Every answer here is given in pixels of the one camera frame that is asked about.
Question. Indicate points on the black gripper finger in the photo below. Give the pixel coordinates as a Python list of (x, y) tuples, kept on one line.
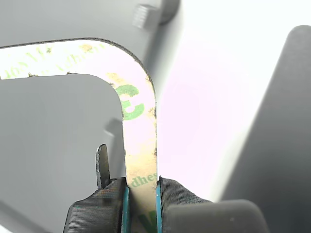
[(97, 213), (184, 213)]

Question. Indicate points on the beige adhesive-backed rectangular frame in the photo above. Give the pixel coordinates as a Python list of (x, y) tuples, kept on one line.
[(139, 145)]

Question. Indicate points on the gray holder with black legs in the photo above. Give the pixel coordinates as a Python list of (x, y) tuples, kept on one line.
[(48, 133)]

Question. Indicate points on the dark gray flat tray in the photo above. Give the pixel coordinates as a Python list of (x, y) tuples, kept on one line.
[(286, 126)]

